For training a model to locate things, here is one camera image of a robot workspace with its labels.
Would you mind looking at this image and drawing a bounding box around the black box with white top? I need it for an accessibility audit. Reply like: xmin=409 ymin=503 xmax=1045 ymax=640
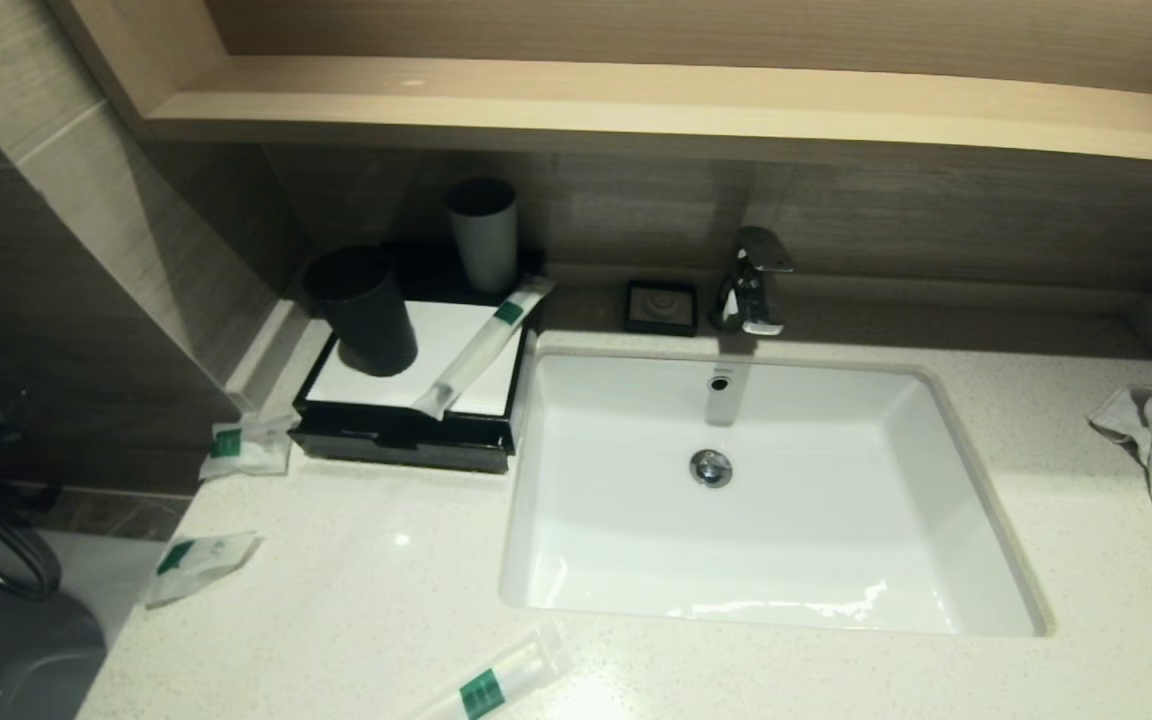
xmin=291 ymin=290 xmax=542 ymax=433

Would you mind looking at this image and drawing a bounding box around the black plastic cup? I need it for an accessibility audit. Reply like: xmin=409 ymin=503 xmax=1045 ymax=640
xmin=303 ymin=245 xmax=419 ymax=378

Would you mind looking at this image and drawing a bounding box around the chrome faucet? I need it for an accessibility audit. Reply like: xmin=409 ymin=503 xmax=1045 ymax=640
xmin=711 ymin=225 xmax=797 ymax=337

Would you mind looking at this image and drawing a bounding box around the small white packet green label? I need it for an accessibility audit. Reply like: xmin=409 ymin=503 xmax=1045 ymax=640
xmin=144 ymin=530 xmax=265 ymax=609
xmin=199 ymin=413 xmax=295 ymax=481

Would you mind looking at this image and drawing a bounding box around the black hose loop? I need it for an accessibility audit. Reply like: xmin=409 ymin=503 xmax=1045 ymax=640
xmin=0 ymin=470 xmax=64 ymax=603

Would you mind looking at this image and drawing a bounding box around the chrome drain stopper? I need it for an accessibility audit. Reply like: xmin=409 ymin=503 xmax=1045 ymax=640
xmin=689 ymin=449 xmax=734 ymax=489

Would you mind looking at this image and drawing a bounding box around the black square soap dish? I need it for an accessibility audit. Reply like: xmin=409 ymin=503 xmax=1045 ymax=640
xmin=623 ymin=279 xmax=700 ymax=337

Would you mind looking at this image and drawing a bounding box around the white ceramic sink basin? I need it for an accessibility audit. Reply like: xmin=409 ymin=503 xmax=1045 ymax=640
xmin=498 ymin=345 xmax=1055 ymax=639

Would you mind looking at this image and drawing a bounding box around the grey rounded fixture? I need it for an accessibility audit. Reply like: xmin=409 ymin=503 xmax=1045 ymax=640
xmin=0 ymin=590 xmax=107 ymax=720

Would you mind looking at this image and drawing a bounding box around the light wooden shelf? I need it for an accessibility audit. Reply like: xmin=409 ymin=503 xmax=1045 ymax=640
xmin=46 ymin=0 xmax=1152 ymax=171

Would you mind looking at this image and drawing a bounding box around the long toothbrush packet green label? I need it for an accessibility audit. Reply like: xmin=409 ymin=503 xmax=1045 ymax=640
xmin=411 ymin=275 xmax=557 ymax=421

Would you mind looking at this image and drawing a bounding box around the black cup tray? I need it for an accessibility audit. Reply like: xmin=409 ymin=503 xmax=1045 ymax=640
xmin=381 ymin=240 xmax=547 ymax=306

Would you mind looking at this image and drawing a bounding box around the clear toothbrush packet green label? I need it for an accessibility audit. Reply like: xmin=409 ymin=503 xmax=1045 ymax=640
xmin=414 ymin=622 xmax=574 ymax=720

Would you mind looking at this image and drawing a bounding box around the grey plastic cup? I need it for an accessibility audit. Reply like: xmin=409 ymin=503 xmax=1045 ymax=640
xmin=446 ymin=177 xmax=520 ymax=294

